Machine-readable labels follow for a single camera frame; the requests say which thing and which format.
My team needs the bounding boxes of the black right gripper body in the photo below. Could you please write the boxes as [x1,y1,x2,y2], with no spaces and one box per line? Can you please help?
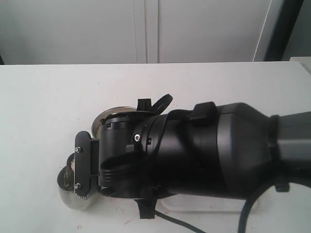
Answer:
[98,111,160,219]

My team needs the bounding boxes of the brown wooden spoon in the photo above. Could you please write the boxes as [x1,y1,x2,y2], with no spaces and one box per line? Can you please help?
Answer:
[67,153,75,171]

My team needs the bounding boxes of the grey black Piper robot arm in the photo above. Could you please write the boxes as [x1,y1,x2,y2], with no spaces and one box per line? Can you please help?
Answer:
[74,102,311,219]

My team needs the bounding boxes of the wide steel rice bowl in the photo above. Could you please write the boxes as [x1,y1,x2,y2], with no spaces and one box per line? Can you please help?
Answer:
[91,105,137,140]

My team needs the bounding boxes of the small steel cup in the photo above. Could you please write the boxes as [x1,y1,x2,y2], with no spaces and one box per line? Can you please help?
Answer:
[57,166,98,211]

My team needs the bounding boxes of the white plastic tray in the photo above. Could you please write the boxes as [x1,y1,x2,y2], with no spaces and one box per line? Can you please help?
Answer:
[160,195,245,213]

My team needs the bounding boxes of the white cabinet doors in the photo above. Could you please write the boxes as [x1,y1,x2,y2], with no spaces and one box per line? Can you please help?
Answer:
[0,0,281,65]

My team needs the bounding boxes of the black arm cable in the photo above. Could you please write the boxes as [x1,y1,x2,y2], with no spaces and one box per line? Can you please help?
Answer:
[155,179,292,233]

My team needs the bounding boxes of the dark door frame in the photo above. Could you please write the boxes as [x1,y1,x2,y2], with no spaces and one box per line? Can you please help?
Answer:
[264,0,304,62]

